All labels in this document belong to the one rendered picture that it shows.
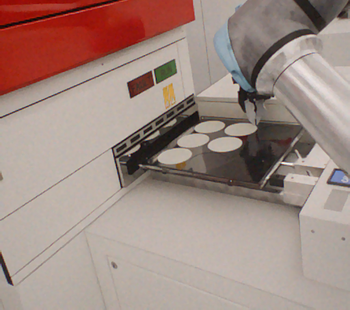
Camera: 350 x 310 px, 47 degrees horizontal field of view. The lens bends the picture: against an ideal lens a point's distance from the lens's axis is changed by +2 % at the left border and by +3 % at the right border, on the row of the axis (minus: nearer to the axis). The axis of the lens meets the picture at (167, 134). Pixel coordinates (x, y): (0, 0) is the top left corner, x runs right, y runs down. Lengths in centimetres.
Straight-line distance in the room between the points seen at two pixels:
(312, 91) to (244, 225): 47
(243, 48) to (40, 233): 62
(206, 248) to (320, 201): 27
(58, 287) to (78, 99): 45
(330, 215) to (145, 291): 49
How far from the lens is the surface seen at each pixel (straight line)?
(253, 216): 99
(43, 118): 92
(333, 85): 58
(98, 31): 97
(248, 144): 115
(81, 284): 112
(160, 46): 124
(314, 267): 81
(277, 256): 88
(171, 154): 115
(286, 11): 63
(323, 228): 75
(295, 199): 96
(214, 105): 138
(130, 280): 105
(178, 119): 131
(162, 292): 100
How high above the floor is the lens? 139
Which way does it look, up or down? 22 degrees down
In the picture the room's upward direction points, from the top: 10 degrees counter-clockwise
